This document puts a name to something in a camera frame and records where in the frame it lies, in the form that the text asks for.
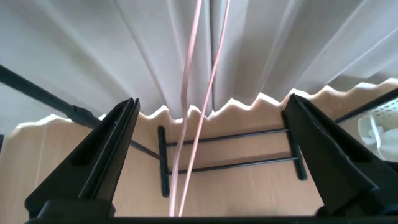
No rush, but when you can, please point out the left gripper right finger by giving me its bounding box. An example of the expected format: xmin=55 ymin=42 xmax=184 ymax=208
xmin=281 ymin=93 xmax=398 ymax=217

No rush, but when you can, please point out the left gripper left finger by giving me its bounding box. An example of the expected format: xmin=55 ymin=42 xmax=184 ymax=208
xmin=24 ymin=98 xmax=141 ymax=218

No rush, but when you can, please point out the pink clothes hanger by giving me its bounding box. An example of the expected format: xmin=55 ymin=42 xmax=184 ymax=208
xmin=168 ymin=0 xmax=231 ymax=218

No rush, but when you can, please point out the white laundry basket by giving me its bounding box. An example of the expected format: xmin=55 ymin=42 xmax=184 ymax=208
xmin=357 ymin=98 xmax=398 ymax=162

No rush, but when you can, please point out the black clothes rack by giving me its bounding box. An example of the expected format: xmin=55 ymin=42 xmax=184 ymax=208
xmin=0 ymin=64 xmax=398 ymax=198

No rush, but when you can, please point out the beige curtain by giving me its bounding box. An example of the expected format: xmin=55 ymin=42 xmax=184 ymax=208
xmin=0 ymin=0 xmax=398 ymax=134

